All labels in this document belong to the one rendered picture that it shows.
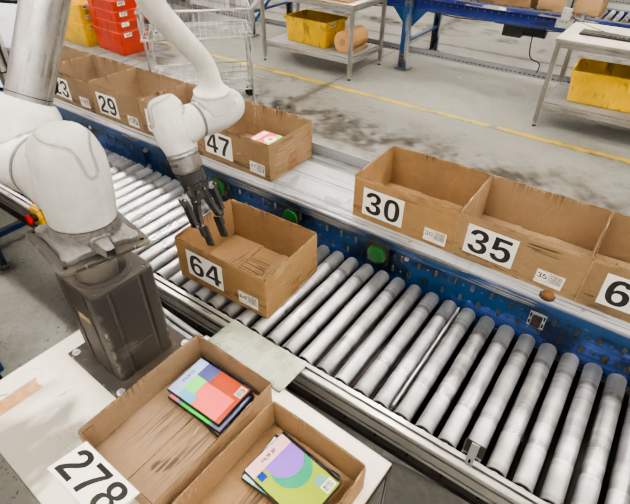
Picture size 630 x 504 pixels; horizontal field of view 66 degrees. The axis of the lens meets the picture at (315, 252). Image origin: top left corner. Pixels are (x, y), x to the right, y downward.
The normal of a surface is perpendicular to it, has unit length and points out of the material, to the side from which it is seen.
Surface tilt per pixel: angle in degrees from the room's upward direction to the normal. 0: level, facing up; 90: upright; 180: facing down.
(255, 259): 0
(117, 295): 90
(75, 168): 75
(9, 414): 0
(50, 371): 0
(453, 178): 90
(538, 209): 89
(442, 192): 89
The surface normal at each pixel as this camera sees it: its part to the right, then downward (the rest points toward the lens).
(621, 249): -0.58, 0.50
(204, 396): 0.00, -0.78
